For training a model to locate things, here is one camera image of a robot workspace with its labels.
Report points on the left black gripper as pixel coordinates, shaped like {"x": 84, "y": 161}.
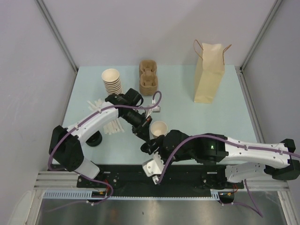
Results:
{"x": 142, "y": 130}

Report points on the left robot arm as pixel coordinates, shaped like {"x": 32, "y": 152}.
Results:
{"x": 66, "y": 143}

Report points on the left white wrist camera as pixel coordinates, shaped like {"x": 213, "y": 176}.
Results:
{"x": 154, "y": 109}

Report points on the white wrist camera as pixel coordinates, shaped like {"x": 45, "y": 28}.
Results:
{"x": 156, "y": 168}
{"x": 154, "y": 109}

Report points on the stack of paper cups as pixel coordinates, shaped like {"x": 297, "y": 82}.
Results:
{"x": 112, "y": 83}

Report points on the stack of black lids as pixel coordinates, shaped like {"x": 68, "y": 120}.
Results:
{"x": 95, "y": 139}

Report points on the single brown paper cup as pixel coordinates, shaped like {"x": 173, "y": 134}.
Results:
{"x": 158, "y": 128}

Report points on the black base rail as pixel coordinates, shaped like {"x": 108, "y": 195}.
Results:
{"x": 179, "y": 180}

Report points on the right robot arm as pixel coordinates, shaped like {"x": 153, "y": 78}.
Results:
{"x": 277, "y": 160}

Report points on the pile of wrapped straws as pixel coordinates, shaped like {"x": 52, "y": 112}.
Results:
{"x": 112, "y": 127}

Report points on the brown paper bag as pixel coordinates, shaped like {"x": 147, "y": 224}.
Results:
{"x": 209, "y": 71}

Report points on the white cable duct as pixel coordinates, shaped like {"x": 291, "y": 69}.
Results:
{"x": 95, "y": 195}

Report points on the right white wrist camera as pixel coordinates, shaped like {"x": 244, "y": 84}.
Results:
{"x": 156, "y": 168}

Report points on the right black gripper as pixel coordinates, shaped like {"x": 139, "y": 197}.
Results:
{"x": 153, "y": 145}

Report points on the cardboard cup carrier stack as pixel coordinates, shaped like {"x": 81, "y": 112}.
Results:
{"x": 148, "y": 83}

